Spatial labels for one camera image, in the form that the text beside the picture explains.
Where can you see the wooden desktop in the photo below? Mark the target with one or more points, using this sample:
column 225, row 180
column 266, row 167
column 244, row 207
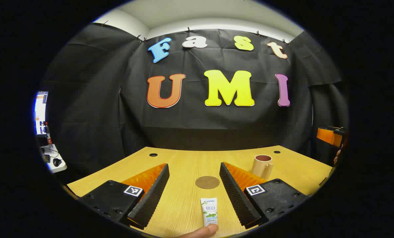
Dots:
column 187, row 165

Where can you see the black backdrop cloth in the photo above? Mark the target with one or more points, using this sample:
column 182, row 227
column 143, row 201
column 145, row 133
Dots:
column 216, row 125

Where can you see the white toothpaste tube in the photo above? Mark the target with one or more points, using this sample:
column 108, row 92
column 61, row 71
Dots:
column 209, row 211

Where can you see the red bottle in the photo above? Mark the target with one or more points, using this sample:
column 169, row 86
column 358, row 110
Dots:
column 48, row 135

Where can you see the brown round coaster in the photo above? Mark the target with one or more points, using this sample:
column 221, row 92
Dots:
column 207, row 182

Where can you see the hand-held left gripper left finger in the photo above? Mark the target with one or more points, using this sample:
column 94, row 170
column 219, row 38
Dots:
column 150, row 198

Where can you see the beige cup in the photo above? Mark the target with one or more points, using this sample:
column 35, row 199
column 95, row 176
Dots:
column 260, row 167

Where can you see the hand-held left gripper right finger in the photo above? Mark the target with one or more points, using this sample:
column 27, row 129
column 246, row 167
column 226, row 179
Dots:
column 238, row 198

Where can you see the black computer mouse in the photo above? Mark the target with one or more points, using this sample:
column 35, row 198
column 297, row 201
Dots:
column 57, row 162

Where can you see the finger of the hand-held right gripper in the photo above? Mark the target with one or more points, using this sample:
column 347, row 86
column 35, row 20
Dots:
column 327, row 136

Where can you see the white side table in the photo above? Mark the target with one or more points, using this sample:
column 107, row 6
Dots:
column 56, row 168

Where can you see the computer monitor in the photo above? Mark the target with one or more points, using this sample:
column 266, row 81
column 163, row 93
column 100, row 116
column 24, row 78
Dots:
column 40, row 112

